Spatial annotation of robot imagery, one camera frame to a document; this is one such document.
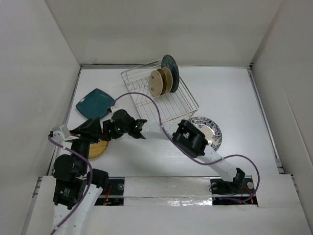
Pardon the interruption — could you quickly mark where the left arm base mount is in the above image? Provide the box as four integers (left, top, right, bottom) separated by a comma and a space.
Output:
95, 177, 125, 206

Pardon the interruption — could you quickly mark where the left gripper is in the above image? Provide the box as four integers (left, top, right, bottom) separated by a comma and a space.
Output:
66, 115, 101, 173

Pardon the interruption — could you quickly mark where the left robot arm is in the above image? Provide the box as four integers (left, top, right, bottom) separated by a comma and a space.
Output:
48, 117, 109, 235

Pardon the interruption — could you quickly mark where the square teal plate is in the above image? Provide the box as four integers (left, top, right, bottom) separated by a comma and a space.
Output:
75, 88, 114, 119

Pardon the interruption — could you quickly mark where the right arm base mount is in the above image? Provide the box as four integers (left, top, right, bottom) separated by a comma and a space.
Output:
209, 176, 258, 206

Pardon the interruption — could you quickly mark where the cream plate with characters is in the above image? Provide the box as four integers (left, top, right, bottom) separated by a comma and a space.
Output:
149, 70, 163, 97

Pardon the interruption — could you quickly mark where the plain cream plate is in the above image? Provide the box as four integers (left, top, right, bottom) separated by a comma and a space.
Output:
162, 67, 173, 94

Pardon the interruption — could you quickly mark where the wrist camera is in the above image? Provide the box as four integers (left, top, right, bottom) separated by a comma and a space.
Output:
107, 105, 118, 114
51, 124, 71, 142

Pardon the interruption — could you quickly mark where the wire dish rack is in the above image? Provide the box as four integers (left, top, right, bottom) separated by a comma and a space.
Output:
121, 60, 199, 124

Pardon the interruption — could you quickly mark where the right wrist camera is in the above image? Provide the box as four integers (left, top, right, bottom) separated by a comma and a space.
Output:
107, 105, 118, 114

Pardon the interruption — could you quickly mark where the yellow plate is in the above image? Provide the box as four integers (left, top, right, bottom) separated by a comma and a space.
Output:
89, 140, 109, 159

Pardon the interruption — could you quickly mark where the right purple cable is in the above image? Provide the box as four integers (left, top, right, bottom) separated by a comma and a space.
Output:
113, 92, 260, 204

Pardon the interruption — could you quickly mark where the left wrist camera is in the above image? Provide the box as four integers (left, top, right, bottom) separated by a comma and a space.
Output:
51, 124, 71, 142

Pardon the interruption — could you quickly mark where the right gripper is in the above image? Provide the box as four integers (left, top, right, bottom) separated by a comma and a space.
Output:
101, 119, 130, 142

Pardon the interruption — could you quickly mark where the brown gold patterned plate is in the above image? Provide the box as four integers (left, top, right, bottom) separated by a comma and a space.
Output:
157, 69, 167, 96

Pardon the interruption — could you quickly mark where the round teal plate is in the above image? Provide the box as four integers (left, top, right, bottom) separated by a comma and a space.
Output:
161, 54, 179, 93

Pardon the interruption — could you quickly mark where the blue floral white plate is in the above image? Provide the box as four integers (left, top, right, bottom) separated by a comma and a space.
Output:
188, 117, 223, 151

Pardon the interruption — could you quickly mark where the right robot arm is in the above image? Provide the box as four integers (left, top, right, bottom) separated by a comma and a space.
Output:
102, 109, 245, 192

